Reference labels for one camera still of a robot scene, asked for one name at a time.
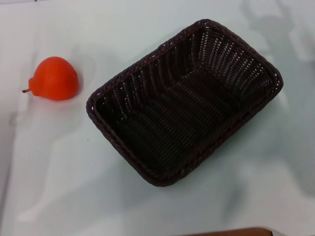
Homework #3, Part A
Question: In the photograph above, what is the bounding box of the black woven rectangular basket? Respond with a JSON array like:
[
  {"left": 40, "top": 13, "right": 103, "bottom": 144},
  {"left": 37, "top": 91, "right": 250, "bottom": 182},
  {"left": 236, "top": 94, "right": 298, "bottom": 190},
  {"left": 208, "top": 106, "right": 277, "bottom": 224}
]
[{"left": 85, "top": 18, "right": 284, "bottom": 187}]

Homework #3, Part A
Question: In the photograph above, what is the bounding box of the orange plastic pear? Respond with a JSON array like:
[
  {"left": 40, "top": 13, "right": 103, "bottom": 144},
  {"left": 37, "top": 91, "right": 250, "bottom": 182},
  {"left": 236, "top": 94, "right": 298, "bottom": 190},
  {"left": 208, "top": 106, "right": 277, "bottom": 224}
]
[{"left": 22, "top": 56, "right": 79, "bottom": 102}]

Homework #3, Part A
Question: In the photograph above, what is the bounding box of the brown wooden panel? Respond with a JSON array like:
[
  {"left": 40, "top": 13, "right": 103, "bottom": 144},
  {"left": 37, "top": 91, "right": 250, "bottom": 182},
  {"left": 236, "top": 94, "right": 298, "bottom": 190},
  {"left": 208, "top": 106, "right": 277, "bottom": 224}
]
[{"left": 185, "top": 227, "right": 274, "bottom": 236}]

